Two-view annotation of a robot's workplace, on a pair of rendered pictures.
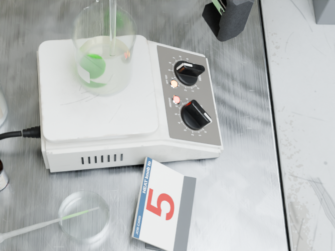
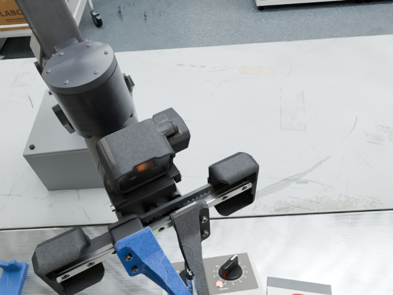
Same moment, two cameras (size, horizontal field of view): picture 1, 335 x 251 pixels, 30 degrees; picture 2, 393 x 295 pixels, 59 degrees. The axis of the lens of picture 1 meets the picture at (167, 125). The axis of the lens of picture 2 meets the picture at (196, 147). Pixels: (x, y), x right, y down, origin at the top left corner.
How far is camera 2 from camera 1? 0.36 m
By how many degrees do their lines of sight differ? 40
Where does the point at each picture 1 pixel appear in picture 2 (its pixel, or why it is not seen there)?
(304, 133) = not seen: hidden behind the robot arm
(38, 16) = not seen: outside the picture
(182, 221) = (306, 287)
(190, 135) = (248, 273)
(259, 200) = (277, 230)
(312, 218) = (284, 198)
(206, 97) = (206, 262)
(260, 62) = not seen: hidden behind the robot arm
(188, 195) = (283, 282)
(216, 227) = (303, 261)
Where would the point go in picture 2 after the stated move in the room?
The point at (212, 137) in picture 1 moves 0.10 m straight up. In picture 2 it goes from (242, 258) to (246, 226)
